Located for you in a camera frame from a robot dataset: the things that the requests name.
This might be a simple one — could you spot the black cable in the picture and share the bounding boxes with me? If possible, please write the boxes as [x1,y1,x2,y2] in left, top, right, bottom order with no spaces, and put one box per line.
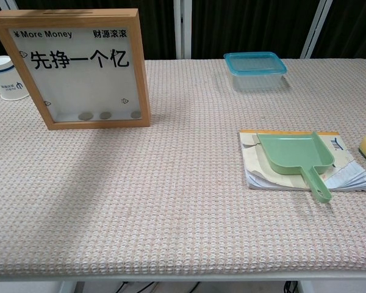
[117,280,161,293]
[282,280,299,293]

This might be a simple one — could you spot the worn paper notebook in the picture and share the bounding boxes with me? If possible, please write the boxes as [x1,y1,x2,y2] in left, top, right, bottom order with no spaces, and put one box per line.
[239,129,366,192]

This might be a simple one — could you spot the black curtain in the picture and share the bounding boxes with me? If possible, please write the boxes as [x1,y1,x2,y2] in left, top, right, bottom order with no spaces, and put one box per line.
[15,0,175,60]
[311,0,366,62]
[191,0,320,59]

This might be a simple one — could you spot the green plastic dustpan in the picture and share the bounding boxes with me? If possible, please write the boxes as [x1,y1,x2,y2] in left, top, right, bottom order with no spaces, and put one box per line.
[256,131,336,204]

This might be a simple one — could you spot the pink woven tablecloth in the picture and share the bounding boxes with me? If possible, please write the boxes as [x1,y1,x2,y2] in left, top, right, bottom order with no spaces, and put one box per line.
[0,57,366,278]

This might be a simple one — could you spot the white frame post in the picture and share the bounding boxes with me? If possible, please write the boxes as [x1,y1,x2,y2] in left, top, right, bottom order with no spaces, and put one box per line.
[299,0,336,59]
[173,0,193,60]

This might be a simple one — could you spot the clear container blue lid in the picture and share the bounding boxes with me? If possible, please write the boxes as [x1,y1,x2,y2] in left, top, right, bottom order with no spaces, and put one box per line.
[223,51,288,92]

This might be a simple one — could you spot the white paper cup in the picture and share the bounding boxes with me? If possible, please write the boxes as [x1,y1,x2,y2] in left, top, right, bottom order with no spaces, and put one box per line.
[0,55,31,102]

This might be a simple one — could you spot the wooden frame money box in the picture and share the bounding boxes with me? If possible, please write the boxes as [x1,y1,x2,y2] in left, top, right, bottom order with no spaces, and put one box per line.
[0,8,152,131]

